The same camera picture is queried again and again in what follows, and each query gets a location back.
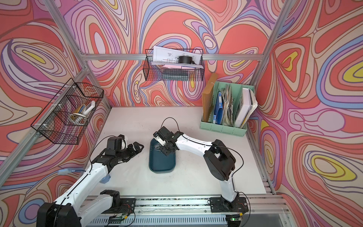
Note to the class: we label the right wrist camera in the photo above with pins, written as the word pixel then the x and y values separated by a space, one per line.
pixel 163 135

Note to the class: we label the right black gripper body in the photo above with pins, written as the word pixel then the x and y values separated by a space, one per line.
pixel 166 149

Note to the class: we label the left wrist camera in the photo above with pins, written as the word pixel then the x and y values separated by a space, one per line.
pixel 115 145

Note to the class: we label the black wire basket left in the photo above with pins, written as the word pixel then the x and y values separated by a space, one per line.
pixel 54 122

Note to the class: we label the white book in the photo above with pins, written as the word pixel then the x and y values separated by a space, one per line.
pixel 246 107

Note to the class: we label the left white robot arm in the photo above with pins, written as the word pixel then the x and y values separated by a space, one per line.
pixel 68 211

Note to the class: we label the black wire basket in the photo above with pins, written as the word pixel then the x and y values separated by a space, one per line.
pixel 54 122
pixel 161 73

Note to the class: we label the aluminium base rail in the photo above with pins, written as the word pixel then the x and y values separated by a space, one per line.
pixel 266 210

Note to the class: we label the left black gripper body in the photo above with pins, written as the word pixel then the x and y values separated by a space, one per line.
pixel 125 154

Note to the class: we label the teal plastic storage tray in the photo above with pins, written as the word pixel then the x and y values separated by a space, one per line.
pixel 159 163

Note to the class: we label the brown folder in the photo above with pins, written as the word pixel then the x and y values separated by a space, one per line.
pixel 207 95

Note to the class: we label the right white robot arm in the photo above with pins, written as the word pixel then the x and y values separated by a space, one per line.
pixel 220 162

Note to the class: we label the blue folder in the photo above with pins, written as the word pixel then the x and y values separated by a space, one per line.
pixel 218 110

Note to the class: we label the green file organizer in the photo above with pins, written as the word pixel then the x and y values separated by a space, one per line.
pixel 236 92

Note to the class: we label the stack of magazines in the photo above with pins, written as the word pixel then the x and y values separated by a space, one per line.
pixel 227 98

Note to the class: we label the black wire basket back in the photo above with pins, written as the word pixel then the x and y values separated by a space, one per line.
pixel 161 73

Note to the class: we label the black tape roll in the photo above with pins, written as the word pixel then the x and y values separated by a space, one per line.
pixel 183 59

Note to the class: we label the white paper sheets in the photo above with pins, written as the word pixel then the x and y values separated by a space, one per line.
pixel 169 57

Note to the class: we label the tape rolls in basket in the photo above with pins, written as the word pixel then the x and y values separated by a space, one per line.
pixel 80 115

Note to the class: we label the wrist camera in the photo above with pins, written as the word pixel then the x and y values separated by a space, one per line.
pixel 115 145
pixel 163 135

